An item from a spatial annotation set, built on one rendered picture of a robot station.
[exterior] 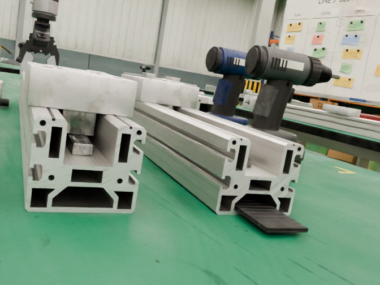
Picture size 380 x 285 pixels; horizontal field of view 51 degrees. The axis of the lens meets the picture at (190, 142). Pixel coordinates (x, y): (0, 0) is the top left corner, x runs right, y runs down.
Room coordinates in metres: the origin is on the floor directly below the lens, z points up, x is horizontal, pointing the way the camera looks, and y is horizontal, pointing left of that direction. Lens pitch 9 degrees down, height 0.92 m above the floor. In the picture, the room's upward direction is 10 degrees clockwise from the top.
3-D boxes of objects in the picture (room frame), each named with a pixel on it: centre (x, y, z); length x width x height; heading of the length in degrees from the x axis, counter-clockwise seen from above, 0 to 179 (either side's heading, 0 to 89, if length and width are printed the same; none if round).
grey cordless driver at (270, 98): (0.79, -0.18, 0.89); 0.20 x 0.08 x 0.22; 110
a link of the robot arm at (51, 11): (1.27, 0.51, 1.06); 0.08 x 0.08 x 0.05
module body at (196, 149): (0.80, 0.08, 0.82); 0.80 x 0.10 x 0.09; 25
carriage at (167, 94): (0.80, 0.08, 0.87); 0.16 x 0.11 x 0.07; 25
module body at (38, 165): (0.72, 0.25, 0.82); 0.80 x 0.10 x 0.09; 25
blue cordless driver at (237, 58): (0.96, -0.10, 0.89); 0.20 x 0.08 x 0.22; 116
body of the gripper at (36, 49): (1.28, 0.51, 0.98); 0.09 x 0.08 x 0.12; 25
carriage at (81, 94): (0.49, 0.15, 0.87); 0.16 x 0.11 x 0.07; 25
